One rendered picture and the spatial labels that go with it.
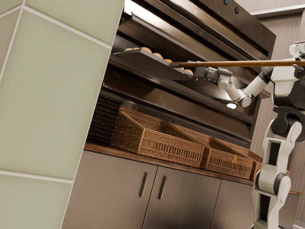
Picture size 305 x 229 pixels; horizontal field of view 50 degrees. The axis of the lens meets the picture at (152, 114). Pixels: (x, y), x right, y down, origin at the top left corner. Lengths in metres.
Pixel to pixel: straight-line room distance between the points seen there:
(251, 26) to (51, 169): 3.17
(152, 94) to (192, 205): 0.87
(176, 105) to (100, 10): 2.30
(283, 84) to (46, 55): 1.93
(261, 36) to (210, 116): 1.05
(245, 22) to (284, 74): 1.26
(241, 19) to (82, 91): 2.99
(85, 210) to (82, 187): 0.12
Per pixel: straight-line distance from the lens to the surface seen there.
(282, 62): 1.69
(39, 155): 0.34
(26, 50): 0.33
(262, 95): 3.38
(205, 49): 2.89
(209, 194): 2.25
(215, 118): 3.03
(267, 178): 2.11
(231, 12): 3.17
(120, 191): 1.74
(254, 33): 3.45
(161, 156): 1.92
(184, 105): 2.72
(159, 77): 2.51
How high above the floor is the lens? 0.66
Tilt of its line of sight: 5 degrees up
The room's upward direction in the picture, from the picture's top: 15 degrees clockwise
